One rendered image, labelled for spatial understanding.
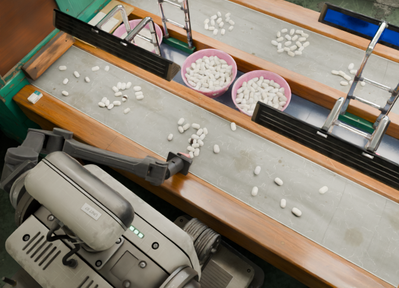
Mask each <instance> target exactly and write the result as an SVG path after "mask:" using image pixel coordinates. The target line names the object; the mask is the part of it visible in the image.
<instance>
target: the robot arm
mask: <svg viewBox="0 0 399 288"><path fill-rule="evenodd" d="M72 136H73V132H71V131H67V130H64V129H60V128H54V129H53V131H45V130H41V129H33V128H29V129H28V132H27V136H26V139H25V140H24V142H23V143H22V145H21V146H18V147H17V148H9V149H8V150H7V153H6V155H5V163H4V168H3V171H2V176H1V181H0V188H1V189H3V190H4V191H5V192H7V193H9V194H10V190H11V187H12V185H13V183H14V182H15V180H16V179H17V178H18V177H19V176H20V175H21V174H23V173H24V172H26V171H27V170H29V169H32V168H34V167H35V166H36V165H37V161H38V155H39V153H43V154H47V155H48V154H50V153H52V152H54V151H63V152H65V153H66V154H68V155H69V156H71V157H77V158H80V159H84V160H88V161H91V162H95V163H99V164H103V165H105V166H110V167H114V168H117V169H120V170H124V171H127V172H130V173H133V174H135V175H137V176H138V177H140V178H144V179H145V181H149V182H150V184H152V185H154V186H159V185H161V183H164V180H166V179H169V178H170V177H171V176H173V175H174V174H176V173H178V172H179V173H181V174H183V175H185V176H186V175H187V174H188V172H189V171H188V170H189V167H190V165H191V164H192V159H190V158H189V157H190V154H185V153H181V152H178V153H177V154H175V153H173V152H172V151H170V152H169V154H168V157H167V160H166V162H165V161H163V160H159V159H156V158H154V157H151V156H145V158H144V159H138V158H133V157H129V156H125V155H122V154H118V153H114V152H111V151H107V150H104V149H101V148H97V147H93V146H90V145H86V144H83V143H80V142H78V141H76V140H74V139H73V138H72ZM148 171H149V173H148Z"/></svg>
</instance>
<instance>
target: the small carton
mask: <svg viewBox="0 0 399 288"><path fill-rule="evenodd" d="M42 96H43V94H42V93H41V92H39V91H37V90H36V91H35V92H34V93H33V94H32V95H31V96H30V97H29V98H28V101H30V102H31V103H33V104H35V103H36V102H37V101H38V100H39V99H40V98H41V97H42Z"/></svg>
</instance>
